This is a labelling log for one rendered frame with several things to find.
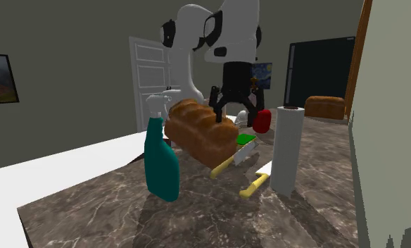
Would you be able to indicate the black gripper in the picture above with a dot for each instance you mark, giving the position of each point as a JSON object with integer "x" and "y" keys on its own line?
{"x": 237, "y": 77}

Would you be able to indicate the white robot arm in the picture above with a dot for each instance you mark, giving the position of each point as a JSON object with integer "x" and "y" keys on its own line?
{"x": 233, "y": 31}

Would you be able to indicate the small white rounded object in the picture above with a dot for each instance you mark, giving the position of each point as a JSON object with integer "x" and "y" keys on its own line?
{"x": 241, "y": 118}

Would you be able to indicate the flat green block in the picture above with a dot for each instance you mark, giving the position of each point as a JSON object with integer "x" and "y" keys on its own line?
{"x": 245, "y": 139}

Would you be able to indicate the red rounded object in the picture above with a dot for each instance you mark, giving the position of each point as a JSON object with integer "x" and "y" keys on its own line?
{"x": 262, "y": 121}

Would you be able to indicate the large brown bread loaf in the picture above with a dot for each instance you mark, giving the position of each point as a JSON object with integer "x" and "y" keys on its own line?
{"x": 200, "y": 134}

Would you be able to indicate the blue night sky painting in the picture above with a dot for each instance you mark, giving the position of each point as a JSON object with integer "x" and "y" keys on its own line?
{"x": 264, "y": 75}

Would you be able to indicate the white paper towel roll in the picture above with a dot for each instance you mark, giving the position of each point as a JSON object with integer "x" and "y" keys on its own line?
{"x": 287, "y": 147}

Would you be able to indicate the teal spray bottle white head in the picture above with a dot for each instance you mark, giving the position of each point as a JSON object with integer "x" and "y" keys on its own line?
{"x": 161, "y": 165}

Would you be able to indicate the small brown bread loaf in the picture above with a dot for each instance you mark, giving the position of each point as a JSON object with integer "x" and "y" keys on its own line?
{"x": 325, "y": 107}

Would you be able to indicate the white panelled door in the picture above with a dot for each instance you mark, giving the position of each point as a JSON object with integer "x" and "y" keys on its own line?
{"x": 150, "y": 79}

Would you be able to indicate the black refrigerator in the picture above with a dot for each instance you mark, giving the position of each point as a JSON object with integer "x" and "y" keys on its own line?
{"x": 320, "y": 70}

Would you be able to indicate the brown wooden door frame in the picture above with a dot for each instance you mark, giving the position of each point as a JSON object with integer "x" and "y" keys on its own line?
{"x": 358, "y": 55}

